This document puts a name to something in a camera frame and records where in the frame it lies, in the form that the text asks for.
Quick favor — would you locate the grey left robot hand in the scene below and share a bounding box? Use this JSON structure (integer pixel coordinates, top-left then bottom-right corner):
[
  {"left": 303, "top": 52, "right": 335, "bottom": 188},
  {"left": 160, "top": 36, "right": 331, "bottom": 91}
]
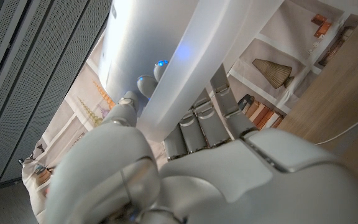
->
[{"left": 44, "top": 58, "right": 358, "bottom": 224}]

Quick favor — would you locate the translucent pitcher with blue lid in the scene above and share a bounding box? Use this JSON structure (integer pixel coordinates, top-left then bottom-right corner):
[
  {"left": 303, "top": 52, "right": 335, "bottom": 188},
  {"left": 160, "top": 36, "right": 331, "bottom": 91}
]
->
[{"left": 97, "top": 0, "right": 287, "bottom": 143}]

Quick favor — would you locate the printed bookshelf backdrop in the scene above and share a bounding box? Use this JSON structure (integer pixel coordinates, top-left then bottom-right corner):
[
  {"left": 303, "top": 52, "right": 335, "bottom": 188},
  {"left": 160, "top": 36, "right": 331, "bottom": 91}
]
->
[{"left": 20, "top": 0, "right": 358, "bottom": 224}]

